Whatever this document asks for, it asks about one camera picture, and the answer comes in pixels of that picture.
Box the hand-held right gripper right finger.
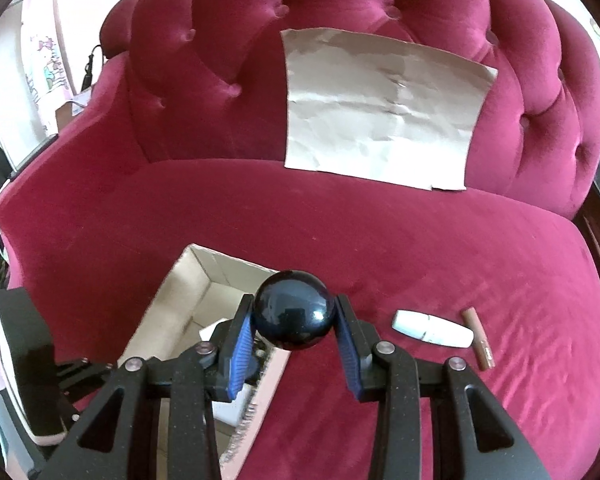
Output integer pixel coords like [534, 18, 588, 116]
[334, 294, 551, 480]

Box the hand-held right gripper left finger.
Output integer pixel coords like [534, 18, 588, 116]
[45, 294, 255, 480]

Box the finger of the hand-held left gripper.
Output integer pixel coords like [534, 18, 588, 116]
[55, 357, 118, 411]

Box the black glossy ball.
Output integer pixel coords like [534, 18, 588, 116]
[253, 270, 336, 351]

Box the cardboard box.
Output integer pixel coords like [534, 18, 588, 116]
[117, 244, 291, 466]

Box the white oval device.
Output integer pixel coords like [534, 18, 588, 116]
[392, 310, 475, 350]

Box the brown lip gloss tube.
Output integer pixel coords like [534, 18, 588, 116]
[461, 307, 496, 372]

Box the red velvet sofa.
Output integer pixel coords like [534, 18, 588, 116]
[0, 0, 600, 480]

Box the creased paper sheet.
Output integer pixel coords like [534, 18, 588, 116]
[280, 27, 500, 192]

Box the brown cardboard carton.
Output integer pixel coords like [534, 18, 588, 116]
[55, 91, 92, 132]

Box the printed curtain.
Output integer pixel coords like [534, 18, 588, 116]
[20, 0, 76, 108]

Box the black cable plug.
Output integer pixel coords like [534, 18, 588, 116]
[81, 44, 104, 92]

